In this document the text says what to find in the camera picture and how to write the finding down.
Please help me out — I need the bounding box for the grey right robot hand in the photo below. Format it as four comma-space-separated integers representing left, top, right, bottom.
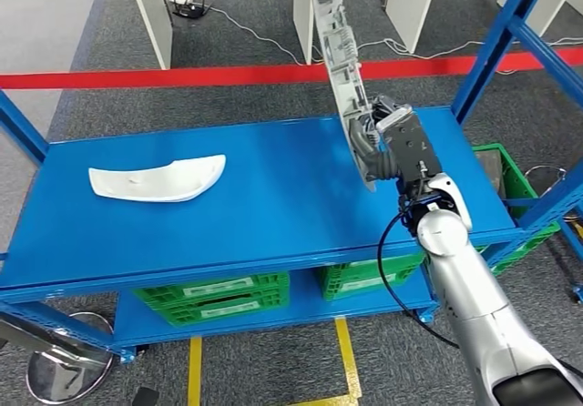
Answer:
348, 96, 403, 180

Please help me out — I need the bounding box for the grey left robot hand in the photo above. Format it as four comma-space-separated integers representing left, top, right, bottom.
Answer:
131, 386, 160, 406

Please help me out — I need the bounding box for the silver wheel hubcap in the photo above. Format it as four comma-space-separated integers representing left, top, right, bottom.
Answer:
312, 0, 379, 193

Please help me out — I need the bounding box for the grey flat part in crate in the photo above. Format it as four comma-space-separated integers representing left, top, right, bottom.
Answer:
476, 149, 507, 198

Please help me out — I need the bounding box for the white curved plastic part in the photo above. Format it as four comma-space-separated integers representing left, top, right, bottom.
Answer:
88, 154, 227, 204

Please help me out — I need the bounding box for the green plastic crate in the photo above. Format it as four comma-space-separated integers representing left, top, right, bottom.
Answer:
133, 272, 291, 308
317, 252, 427, 287
473, 143, 561, 278
157, 297, 291, 328
324, 276, 413, 302

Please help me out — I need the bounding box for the yellow floor tape square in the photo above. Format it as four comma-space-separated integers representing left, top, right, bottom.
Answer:
187, 317, 363, 406

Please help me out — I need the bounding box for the chrome stanchion base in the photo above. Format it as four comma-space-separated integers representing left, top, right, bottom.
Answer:
523, 165, 583, 224

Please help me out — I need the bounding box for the red barrier belt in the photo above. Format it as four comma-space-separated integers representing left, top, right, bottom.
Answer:
0, 46, 583, 91

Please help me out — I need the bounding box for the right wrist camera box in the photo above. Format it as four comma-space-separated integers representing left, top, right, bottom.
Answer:
376, 105, 443, 195

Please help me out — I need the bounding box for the white floor cable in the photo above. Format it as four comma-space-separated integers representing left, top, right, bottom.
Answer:
356, 35, 583, 76
209, 5, 330, 67

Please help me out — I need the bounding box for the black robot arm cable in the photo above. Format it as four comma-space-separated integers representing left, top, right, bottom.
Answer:
376, 200, 583, 381

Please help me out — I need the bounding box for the white desk with metal rail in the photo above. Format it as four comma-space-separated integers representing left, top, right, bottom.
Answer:
384, 0, 572, 55
125, 0, 318, 71

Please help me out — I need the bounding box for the black coiled cable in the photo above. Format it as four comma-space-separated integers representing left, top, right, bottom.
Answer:
174, 2, 212, 20

